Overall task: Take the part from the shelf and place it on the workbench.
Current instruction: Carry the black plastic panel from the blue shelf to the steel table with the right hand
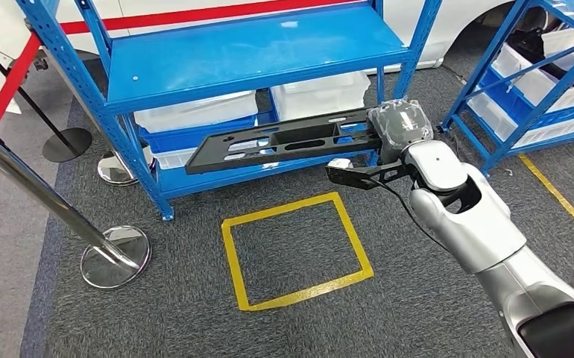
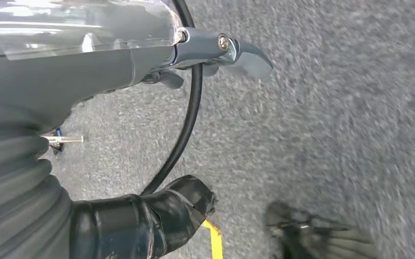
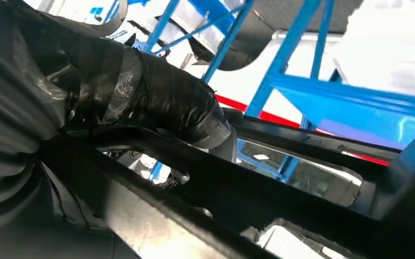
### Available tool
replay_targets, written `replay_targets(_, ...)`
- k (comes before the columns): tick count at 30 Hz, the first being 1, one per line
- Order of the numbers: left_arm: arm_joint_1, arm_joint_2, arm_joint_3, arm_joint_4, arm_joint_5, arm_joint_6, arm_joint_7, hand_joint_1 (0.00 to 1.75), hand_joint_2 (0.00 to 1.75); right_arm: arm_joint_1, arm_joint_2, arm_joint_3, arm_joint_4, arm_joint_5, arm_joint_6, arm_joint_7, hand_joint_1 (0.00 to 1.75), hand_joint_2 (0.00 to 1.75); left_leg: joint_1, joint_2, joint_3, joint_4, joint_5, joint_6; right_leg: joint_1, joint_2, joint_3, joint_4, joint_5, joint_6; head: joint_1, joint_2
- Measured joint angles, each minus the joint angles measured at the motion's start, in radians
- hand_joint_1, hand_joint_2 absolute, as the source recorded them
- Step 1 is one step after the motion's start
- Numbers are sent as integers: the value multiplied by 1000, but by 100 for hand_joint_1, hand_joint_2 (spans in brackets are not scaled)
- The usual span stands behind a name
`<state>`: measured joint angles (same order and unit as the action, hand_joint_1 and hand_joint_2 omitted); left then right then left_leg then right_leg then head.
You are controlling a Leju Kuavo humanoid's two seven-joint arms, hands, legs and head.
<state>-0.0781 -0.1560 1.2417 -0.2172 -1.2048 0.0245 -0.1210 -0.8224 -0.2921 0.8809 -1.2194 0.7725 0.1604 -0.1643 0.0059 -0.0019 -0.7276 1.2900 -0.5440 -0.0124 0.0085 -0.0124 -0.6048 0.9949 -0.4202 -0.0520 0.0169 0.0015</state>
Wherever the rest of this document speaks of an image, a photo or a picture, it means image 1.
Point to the large blue metal shelf rack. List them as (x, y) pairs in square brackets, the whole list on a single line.
[(218, 54)]

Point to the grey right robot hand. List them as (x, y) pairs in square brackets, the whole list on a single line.
[(400, 128)]

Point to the black plastic part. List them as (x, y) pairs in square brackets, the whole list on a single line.
[(526, 47)]

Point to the red barrier belt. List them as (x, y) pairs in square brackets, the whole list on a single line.
[(10, 84)]

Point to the white plastic crate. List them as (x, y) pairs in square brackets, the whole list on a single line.
[(173, 159), (316, 96), (494, 118), (198, 111), (534, 84), (563, 47)]

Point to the yellow floor tape square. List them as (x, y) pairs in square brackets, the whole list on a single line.
[(232, 267), (546, 183)]

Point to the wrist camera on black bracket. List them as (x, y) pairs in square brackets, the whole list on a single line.
[(356, 175)]

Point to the blue wheeled shelf rack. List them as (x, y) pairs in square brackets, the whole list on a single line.
[(488, 65)]

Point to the black license plate frame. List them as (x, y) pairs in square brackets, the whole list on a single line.
[(208, 158)]

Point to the black stanchion with round base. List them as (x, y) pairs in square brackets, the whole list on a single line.
[(67, 146)]

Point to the white car with red stripe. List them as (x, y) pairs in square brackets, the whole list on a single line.
[(460, 19)]

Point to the chrome stanchion with round base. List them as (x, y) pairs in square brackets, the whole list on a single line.
[(114, 257), (116, 170)]

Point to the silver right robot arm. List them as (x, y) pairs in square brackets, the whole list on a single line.
[(479, 232)]

